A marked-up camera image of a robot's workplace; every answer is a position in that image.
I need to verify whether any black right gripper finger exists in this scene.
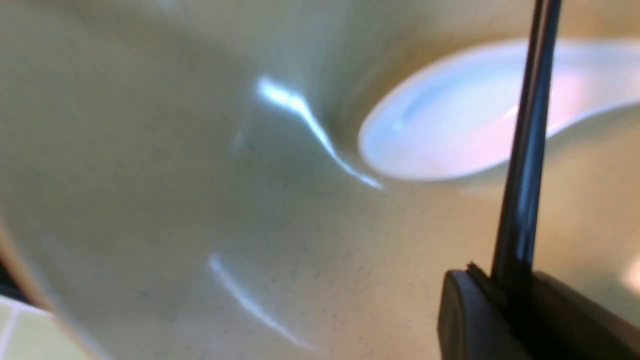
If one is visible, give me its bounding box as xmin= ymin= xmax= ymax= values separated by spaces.
xmin=437 ymin=263 xmax=640 ymax=360

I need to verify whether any black chopstick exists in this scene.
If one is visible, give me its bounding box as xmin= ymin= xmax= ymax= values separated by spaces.
xmin=491 ymin=0 xmax=562 ymax=297

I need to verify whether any white soup spoon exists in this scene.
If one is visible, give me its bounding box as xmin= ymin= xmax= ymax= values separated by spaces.
xmin=358 ymin=38 xmax=640 ymax=182

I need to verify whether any beige noodle bowl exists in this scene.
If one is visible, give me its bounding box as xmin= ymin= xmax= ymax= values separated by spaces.
xmin=0 ymin=0 xmax=640 ymax=360

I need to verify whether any green checkered tablecloth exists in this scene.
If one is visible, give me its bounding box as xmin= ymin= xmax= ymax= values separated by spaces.
xmin=0 ymin=296 xmax=93 ymax=360

